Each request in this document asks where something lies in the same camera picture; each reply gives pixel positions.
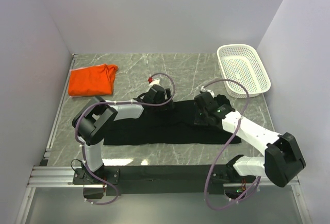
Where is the folded orange t-shirt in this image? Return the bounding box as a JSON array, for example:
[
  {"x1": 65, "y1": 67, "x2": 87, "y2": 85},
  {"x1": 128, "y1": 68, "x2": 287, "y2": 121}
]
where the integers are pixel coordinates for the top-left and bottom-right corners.
[{"x1": 68, "y1": 64, "x2": 118, "y2": 97}]

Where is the black t-shirt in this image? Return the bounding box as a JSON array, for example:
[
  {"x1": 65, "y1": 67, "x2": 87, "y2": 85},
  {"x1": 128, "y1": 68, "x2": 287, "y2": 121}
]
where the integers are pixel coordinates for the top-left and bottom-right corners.
[{"x1": 103, "y1": 100, "x2": 232, "y2": 146}]

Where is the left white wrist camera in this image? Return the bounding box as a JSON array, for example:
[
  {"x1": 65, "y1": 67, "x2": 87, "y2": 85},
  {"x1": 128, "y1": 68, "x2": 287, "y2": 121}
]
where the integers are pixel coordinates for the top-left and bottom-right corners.
[{"x1": 148, "y1": 77, "x2": 160, "y2": 87}]

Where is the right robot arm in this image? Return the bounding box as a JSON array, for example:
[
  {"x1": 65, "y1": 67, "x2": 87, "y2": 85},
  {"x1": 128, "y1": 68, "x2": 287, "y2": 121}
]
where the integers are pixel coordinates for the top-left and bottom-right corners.
[{"x1": 194, "y1": 92, "x2": 306, "y2": 187}]

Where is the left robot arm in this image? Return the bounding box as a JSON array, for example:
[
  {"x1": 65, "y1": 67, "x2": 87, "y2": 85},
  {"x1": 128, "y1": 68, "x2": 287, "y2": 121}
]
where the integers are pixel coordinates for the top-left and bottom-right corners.
[{"x1": 72, "y1": 84, "x2": 174, "y2": 182}]

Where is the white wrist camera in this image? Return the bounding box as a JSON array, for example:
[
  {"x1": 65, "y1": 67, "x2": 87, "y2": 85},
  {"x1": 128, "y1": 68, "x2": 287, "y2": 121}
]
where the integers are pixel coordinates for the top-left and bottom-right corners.
[
  {"x1": 200, "y1": 86, "x2": 215, "y2": 98},
  {"x1": 148, "y1": 77, "x2": 160, "y2": 87}
]

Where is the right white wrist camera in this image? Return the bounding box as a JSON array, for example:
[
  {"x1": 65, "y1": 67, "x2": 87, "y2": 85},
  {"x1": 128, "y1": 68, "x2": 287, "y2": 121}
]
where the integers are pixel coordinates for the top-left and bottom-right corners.
[{"x1": 200, "y1": 86, "x2": 215, "y2": 98}]

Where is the aluminium frame rail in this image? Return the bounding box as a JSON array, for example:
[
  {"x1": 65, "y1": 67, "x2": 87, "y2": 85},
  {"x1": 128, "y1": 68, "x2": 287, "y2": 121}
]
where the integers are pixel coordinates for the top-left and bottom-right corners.
[{"x1": 27, "y1": 164, "x2": 300, "y2": 187}]

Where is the white perforated plastic basket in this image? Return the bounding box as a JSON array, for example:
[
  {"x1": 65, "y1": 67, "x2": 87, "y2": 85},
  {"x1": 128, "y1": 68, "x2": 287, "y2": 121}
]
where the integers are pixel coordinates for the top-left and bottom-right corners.
[{"x1": 217, "y1": 44, "x2": 271, "y2": 97}]

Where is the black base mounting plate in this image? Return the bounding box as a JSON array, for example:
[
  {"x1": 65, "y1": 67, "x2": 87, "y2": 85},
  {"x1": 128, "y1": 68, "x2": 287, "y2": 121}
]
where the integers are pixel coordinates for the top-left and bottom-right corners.
[{"x1": 72, "y1": 164, "x2": 256, "y2": 197}]

